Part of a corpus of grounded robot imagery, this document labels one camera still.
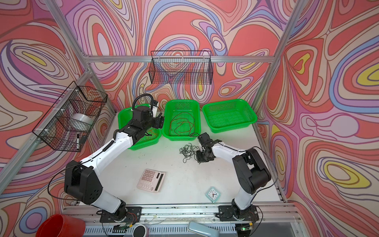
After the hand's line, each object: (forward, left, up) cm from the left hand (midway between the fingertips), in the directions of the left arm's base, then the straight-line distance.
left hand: (159, 114), depth 84 cm
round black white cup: (-53, +4, -21) cm, 57 cm away
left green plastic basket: (+18, +30, -18) cm, 40 cm away
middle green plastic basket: (+17, -12, -24) cm, 31 cm away
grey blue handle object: (-52, -24, -23) cm, 62 cm away
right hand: (-18, -25, -25) cm, 40 cm away
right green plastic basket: (+24, -50, -25) cm, 61 cm away
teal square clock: (-37, -30, -24) cm, 53 cm away
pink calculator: (-29, +4, -23) cm, 38 cm away
